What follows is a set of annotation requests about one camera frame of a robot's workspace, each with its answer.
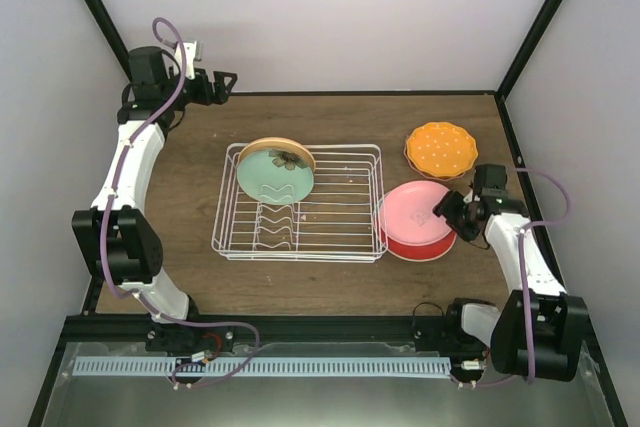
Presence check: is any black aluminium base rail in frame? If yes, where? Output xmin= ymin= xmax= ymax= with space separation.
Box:
xmin=60 ymin=314 xmax=485 ymax=355

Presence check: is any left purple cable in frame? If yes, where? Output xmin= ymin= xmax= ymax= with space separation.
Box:
xmin=98 ymin=16 xmax=261 ymax=388

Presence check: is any mint green flower plate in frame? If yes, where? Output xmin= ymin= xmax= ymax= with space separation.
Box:
xmin=236 ymin=149 xmax=314 ymax=206

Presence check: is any black enclosure frame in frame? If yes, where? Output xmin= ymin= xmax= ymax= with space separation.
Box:
xmin=28 ymin=0 xmax=627 ymax=427

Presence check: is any white wire dish rack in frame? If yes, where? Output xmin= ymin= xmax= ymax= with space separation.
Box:
xmin=211 ymin=143 xmax=387 ymax=263

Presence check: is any purple cable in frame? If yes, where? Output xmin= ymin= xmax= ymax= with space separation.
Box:
xmin=514 ymin=166 xmax=572 ymax=385
xmin=98 ymin=16 xmax=261 ymax=388

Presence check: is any red and teal plate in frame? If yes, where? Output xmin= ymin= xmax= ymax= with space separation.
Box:
xmin=375 ymin=217 xmax=457 ymax=262

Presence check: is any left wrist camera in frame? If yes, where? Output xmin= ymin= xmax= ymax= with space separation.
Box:
xmin=183 ymin=41 xmax=204 ymax=62

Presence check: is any tan beige plate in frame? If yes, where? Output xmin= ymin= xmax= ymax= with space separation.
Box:
xmin=239 ymin=137 xmax=316 ymax=171

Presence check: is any orange polka dot plate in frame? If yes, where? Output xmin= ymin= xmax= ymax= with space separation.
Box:
xmin=405 ymin=122 xmax=479 ymax=176

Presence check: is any light blue slotted cable duct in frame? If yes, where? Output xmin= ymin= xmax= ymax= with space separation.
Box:
xmin=72 ymin=356 xmax=451 ymax=379

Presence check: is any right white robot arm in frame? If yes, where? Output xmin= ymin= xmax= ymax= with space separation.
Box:
xmin=433 ymin=164 xmax=589 ymax=382

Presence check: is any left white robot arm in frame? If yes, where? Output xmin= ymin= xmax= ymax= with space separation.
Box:
xmin=71 ymin=41 xmax=237 ymax=351

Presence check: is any pink polka dot plate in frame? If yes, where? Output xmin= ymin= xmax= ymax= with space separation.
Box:
xmin=403 ymin=146 xmax=469 ymax=183

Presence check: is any plain pink plate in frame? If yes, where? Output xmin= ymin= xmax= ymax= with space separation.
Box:
xmin=378 ymin=180 xmax=452 ymax=246

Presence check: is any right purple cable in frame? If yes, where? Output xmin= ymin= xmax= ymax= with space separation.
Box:
xmin=514 ymin=166 xmax=572 ymax=385

